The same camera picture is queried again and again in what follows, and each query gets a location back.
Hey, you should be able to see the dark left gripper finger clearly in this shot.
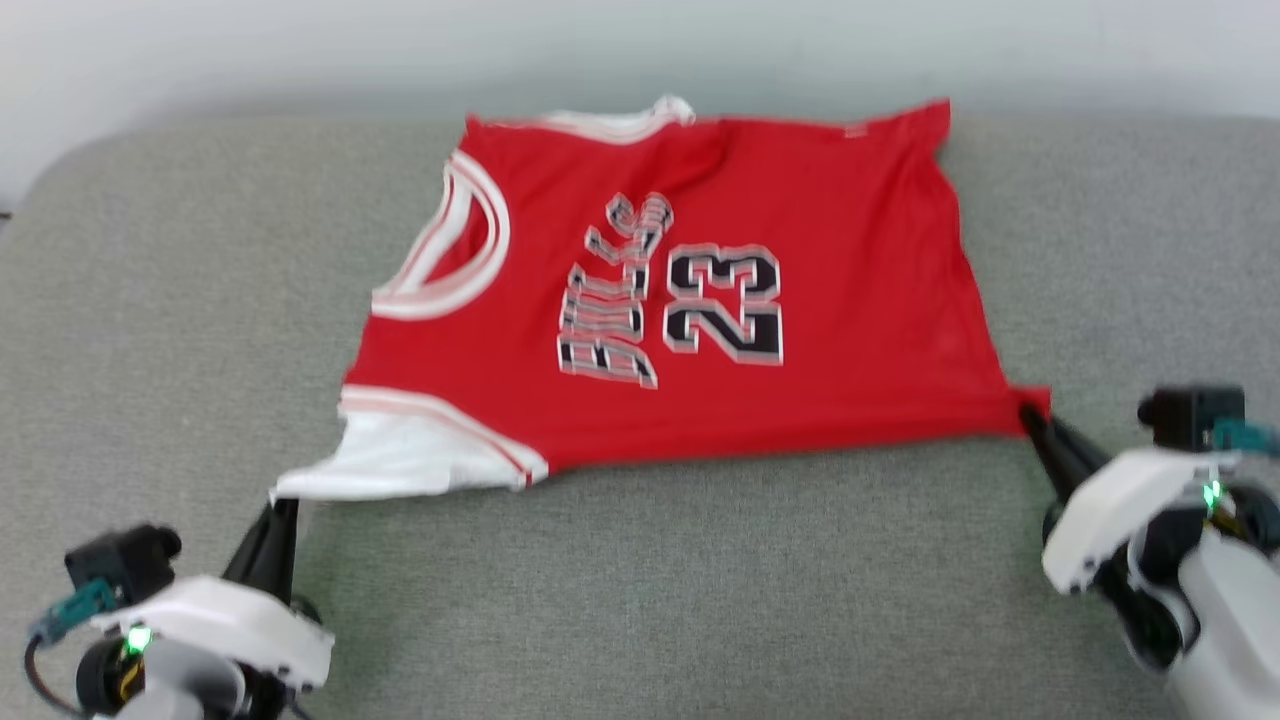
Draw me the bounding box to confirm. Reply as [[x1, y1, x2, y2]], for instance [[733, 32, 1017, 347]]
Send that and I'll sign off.
[[221, 502, 277, 589], [270, 497, 302, 603]]

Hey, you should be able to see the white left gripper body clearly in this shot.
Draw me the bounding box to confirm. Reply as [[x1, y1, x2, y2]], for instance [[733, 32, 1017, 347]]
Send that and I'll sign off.
[[90, 575, 336, 693]]

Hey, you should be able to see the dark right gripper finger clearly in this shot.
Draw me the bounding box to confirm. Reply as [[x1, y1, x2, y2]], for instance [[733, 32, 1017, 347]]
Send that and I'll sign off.
[[1020, 400, 1113, 475], [1018, 405, 1089, 502]]

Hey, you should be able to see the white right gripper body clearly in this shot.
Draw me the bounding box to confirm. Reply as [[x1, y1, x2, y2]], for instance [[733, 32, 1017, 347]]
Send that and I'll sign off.
[[1040, 446, 1241, 597]]

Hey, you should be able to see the red basketball jersey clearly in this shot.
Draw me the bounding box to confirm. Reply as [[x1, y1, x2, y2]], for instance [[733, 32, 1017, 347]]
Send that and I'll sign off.
[[272, 95, 1052, 502]]

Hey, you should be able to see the teal right camera connector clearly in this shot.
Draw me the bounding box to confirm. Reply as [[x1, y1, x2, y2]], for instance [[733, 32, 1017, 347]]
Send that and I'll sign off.
[[1211, 417, 1280, 457]]

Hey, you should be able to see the teal camera connector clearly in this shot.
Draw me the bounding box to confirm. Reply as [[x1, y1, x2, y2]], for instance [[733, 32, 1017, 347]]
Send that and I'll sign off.
[[29, 579, 117, 647], [1211, 417, 1280, 457]]

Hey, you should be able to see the teal left camera connector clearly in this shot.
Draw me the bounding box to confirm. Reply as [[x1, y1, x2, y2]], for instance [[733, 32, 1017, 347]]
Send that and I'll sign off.
[[29, 579, 117, 647]]

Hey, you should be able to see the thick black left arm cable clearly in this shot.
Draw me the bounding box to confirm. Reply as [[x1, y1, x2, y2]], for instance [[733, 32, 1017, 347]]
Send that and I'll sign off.
[[24, 638, 89, 719]]

